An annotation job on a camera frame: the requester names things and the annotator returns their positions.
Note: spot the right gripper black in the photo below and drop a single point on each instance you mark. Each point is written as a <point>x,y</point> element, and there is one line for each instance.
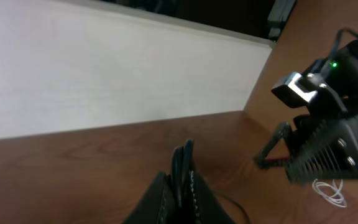
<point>324,149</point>

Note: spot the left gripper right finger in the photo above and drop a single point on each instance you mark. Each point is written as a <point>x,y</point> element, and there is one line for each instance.
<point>202,205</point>

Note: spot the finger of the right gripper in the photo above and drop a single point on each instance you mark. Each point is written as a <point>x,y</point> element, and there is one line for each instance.
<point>282,132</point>

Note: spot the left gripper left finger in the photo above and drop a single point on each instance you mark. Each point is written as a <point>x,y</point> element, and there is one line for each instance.
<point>157,205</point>

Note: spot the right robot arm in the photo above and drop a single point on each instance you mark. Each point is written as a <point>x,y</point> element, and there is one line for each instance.
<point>337,88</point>

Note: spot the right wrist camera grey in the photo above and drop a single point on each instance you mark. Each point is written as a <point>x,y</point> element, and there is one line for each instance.
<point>289,90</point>

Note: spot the right camera cable black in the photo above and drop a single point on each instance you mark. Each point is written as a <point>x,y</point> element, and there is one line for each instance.
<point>336,44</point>

